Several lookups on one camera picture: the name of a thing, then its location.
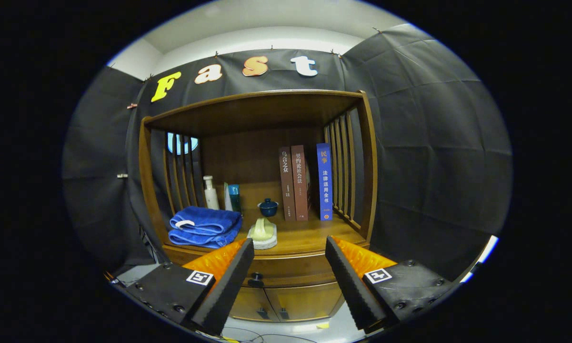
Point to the dark brown book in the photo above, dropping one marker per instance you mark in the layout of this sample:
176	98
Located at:
287	186

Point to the folded blue towel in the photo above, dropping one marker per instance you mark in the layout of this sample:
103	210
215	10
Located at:
205	226

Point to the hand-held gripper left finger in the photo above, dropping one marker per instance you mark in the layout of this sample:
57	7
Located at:
226	290

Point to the blue book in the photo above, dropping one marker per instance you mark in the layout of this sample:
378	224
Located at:
325	186

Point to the black stand legs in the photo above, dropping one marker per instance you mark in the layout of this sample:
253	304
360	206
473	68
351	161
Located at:
147	243

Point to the wooden drawer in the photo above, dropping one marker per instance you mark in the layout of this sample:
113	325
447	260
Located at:
290	271

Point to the white pump bottle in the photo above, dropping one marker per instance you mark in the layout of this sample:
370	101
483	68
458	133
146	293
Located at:
211	195

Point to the white panel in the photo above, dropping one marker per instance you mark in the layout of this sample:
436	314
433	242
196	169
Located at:
488	250

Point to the green scrub brush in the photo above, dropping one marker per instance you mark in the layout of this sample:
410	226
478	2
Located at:
263	231

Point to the dark blue lidded teacup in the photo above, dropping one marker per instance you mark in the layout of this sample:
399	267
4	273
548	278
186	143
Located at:
268	208

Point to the wooden cabinet door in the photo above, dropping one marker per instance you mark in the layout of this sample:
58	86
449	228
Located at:
305	300
247	305

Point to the wooden countertop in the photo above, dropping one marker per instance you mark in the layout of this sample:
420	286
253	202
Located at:
309	236

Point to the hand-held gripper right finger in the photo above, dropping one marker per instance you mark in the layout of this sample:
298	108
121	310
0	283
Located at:
352	288

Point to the black backdrop cloth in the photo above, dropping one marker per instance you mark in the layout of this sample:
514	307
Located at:
433	166

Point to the white green tube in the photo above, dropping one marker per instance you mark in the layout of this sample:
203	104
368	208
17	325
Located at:
227	200

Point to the reddish brown book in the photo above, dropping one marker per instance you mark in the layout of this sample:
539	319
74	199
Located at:
300	186

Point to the wooden cabinet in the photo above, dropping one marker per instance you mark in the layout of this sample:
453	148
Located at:
247	157

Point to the teal bottle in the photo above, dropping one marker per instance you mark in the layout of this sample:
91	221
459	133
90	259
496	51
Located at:
235	197

